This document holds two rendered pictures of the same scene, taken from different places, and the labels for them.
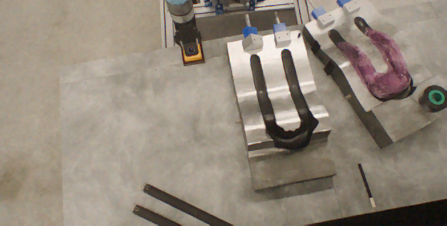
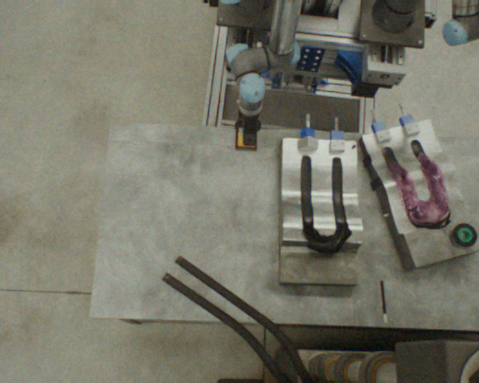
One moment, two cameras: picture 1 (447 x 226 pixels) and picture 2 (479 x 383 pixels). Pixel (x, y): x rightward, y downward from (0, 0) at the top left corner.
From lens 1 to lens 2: 70 cm
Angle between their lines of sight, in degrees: 3
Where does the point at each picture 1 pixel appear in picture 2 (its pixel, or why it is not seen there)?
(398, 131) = (422, 258)
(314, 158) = (341, 265)
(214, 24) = (266, 99)
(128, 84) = (177, 155)
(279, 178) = (304, 276)
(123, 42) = (156, 92)
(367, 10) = (426, 135)
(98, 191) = (130, 253)
